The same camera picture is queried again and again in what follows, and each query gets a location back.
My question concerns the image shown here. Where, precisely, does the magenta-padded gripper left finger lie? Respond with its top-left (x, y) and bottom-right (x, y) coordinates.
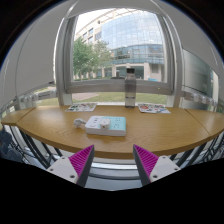
top-left (45, 144), bottom-right (96, 188)

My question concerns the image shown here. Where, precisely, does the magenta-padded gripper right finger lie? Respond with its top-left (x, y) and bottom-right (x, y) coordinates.
top-left (132, 143), bottom-right (182, 188)

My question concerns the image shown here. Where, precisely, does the colourful sticker sheet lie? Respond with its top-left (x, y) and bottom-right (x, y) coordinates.
top-left (64, 102), bottom-right (98, 113)
top-left (137, 103), bottom-right (172, 115)

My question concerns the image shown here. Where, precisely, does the white and teal power strip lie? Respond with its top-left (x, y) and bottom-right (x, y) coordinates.
top-left (84, 115), bottom-right (128, 137)

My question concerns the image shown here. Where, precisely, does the clear water bottle black cap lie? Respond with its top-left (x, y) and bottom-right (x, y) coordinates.
top-left (124, 67), bottom-right (138, 109)

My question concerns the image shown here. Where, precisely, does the green tree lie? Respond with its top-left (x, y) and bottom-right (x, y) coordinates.
top-left (72, 37), bottom-right (113, 80)

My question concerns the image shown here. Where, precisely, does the glass office building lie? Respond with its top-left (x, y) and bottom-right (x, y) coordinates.
top-left (74, 9), bottom-right (166, 81)

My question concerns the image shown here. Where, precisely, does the white wall socket rail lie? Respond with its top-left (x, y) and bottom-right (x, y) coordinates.
top-left (0, 88), bottom-right (58, 115)
top-left (181, 90), bottom-right (224, 108)

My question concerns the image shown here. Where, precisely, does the white window frame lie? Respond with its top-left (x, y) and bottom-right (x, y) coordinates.
top-left (54, 0), bottom-right (184, 108)

